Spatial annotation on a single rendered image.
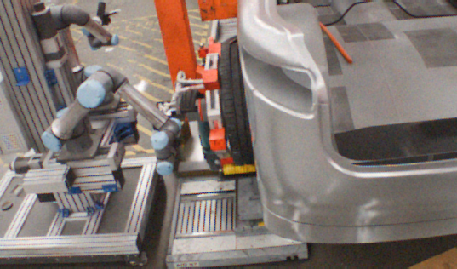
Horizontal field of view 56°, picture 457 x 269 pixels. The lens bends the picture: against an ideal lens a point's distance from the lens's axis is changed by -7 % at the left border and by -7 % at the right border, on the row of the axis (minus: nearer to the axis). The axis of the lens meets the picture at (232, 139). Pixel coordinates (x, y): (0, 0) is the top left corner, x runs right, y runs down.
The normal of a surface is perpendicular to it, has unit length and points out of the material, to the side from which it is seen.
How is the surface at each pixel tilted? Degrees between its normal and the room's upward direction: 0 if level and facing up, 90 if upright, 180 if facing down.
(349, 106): 20
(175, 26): 90
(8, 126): 90
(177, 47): 90
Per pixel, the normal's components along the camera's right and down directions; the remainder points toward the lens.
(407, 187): -0.08, 0.66
